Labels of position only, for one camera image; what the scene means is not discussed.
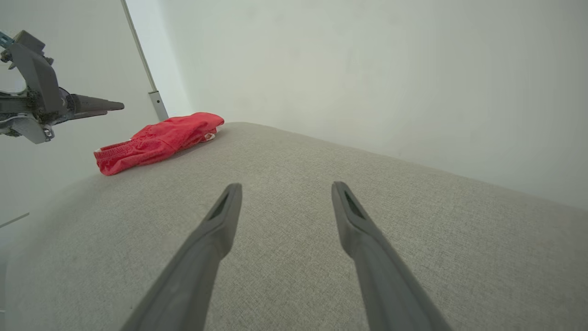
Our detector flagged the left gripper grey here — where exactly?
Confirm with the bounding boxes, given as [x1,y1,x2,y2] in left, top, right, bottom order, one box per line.
[0,29,125,144]

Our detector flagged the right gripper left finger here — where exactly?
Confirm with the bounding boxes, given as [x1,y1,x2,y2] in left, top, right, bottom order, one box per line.
[120,183,243,331]

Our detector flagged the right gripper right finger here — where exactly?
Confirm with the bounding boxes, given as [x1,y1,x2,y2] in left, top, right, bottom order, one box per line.
[331,181,453,331]

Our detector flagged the red shorts with white stripe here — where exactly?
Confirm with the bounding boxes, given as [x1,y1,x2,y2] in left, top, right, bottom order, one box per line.
[94,112,225,177]

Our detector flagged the grey metal pole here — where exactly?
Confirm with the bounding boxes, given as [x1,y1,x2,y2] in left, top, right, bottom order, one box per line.
[120,0,170,122]

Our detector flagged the grey fabric sofa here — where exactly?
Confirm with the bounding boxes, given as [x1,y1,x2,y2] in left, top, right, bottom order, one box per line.
[0,122,588,331]

